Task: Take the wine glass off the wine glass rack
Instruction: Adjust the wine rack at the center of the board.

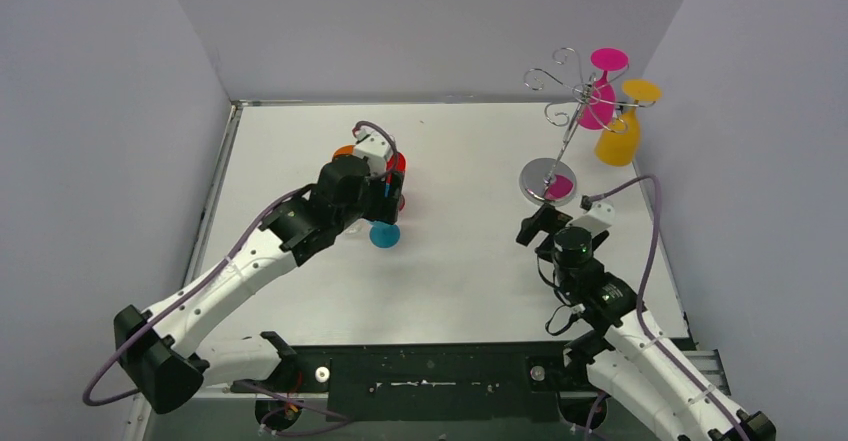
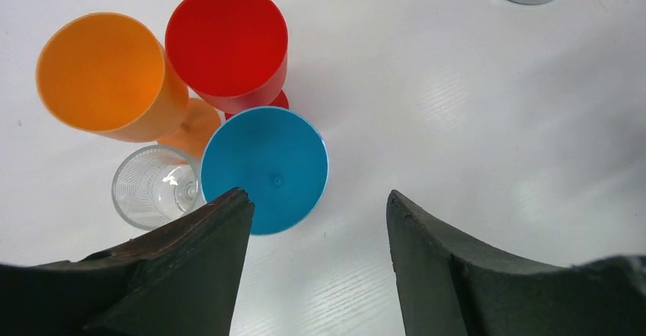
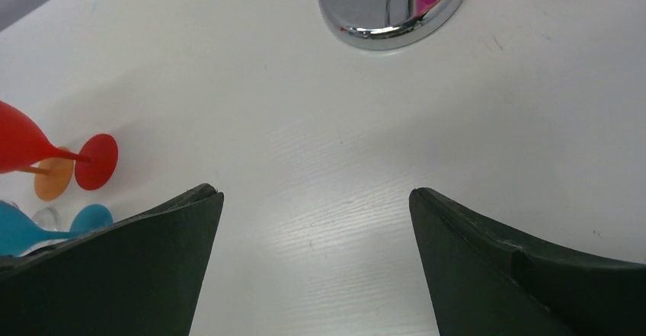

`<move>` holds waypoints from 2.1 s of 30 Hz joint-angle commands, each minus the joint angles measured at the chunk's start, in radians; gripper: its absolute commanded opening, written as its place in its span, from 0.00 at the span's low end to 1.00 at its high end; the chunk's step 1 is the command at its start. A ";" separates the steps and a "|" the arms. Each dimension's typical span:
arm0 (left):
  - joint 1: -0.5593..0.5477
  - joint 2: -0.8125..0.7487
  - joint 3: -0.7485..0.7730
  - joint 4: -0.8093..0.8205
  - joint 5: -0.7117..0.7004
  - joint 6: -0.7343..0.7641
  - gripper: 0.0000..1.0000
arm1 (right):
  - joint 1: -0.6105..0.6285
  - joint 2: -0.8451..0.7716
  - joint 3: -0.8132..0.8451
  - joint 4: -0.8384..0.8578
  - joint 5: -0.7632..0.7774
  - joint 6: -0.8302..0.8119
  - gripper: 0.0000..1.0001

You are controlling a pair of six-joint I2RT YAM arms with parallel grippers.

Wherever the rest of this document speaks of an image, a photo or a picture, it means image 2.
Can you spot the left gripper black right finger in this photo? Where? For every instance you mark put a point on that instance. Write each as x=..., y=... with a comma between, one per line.
x=451, y=283

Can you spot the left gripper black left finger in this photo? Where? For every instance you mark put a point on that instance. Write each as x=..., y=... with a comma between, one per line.
x=179, y=279

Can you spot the clear wine glass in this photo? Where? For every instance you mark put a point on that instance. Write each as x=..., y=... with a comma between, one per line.
x=156, y=185

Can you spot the blue wine glass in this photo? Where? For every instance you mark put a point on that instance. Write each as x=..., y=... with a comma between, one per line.
x=277, y=157

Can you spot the orange wine glass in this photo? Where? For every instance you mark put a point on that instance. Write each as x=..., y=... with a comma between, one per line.
x=106, y=73

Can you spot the red wine glass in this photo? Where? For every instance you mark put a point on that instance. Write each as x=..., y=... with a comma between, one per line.
x=232, y=53

